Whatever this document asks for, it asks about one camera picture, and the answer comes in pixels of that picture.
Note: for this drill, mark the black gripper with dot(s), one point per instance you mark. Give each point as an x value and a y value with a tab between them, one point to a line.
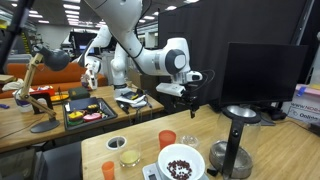
190	93

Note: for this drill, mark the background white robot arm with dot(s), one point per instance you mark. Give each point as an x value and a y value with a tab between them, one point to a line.
96	43

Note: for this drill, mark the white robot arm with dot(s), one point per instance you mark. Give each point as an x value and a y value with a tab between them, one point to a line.
133	40

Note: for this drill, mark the glass container with yellow contents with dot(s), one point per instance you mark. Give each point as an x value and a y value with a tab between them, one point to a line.
130	157

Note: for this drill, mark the large orange cup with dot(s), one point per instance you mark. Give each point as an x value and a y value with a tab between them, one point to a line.
167	138

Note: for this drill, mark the white bowl with beans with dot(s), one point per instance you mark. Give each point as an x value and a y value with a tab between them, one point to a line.
166	158

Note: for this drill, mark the black booklet with yellow mark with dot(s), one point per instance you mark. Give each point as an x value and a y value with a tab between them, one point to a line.
130	96

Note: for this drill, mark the black handheld tool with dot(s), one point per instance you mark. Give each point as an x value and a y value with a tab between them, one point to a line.
124	107

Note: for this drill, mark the black computer monitor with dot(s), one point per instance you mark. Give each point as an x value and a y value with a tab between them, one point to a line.
263	73

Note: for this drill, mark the white kitchen scale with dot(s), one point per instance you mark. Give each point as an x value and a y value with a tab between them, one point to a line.
150	171

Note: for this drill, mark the black plastic tray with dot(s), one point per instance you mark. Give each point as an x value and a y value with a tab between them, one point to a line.
110	113

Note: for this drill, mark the black and yellow toy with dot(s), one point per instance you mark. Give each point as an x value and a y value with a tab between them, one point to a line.
92	108

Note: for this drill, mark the pink toy item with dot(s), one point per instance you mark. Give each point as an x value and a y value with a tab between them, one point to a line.
92	117

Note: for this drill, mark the small orange cup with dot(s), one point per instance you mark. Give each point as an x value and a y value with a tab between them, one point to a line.
108	170

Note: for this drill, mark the white printed storage box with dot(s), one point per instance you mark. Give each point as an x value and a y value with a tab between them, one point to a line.
305	106

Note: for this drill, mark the dark green box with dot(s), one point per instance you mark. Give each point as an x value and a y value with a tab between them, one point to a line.
79	93

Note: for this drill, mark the yellow toy item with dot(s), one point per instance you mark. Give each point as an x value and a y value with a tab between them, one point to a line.
76	115

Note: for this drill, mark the orange sofa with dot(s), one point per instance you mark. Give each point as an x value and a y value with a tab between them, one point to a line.
66	75

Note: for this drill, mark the wooden desk lamp black head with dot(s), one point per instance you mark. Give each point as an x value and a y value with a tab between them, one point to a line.
50	60

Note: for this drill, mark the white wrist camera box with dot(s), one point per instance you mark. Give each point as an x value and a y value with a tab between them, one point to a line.
170	89

